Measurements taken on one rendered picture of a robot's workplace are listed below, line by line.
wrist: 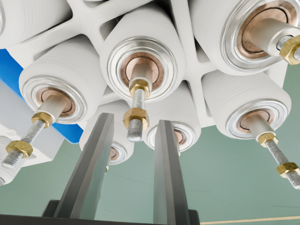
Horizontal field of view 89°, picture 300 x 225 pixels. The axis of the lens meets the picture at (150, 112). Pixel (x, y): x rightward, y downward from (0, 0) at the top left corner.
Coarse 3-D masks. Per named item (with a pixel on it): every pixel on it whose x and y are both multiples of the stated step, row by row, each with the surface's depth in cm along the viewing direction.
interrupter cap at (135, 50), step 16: (128, 48) 15; (144, 48) 15; (160, 48) 15; (112, 64) 16; (128, 64) 16; (160, 64) 16; (176, 64) 16; (112, 80) 17; (128, 80) 17; (160, 80) 17; (128, 96) 18; (160, 96) 18
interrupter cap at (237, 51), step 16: (240, 0) 12; (256, 0) 12; (272, 0) 12; (288, 0) 12; (240, 16) 13; (256, 16) 13; (272, 16) 13; (288, 16) 13; (224, 32) 13; (240, 32) 14; (224, 48) 14; (240, 48) 15; (256, 48) 15; (240, 64) 16; (256, 64) 16; (272, 64) 15
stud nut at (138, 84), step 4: (132, 84) 14; (136, 84) 13; (140, 84) 13; (144, 84) 13; (132, 88) 13; (136, 88) 13; (140, 88) 13; (144, 88) 13; (148, 88) 14; (132, 92) 14; (148, 92) 14; (132, 96) 14; (148, 96) 14
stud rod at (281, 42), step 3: (285, 36) 11; (288, 36) 11; (282, 39) 11; (285, 39) 11; (279, 42) 11; (282, 42) 11; (279, 45) 11; (282, 45) 11; (279, 48) 12; (297, 51) 10; (294, 54) 10; (297, 54) 10; (294, 57) 10; (297, 57) 10
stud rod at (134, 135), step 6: (138, 90) 13; (138, 96) 13; (144, 96) 13; (138, 102) 12; (144, 102) 13; (132, 120) 11; (138, 120) 11; (132, 126) 10; (138, 126) 10; (132, 132) 10; (138, 132) 10; (132, 138) 10; (138, 138) 10
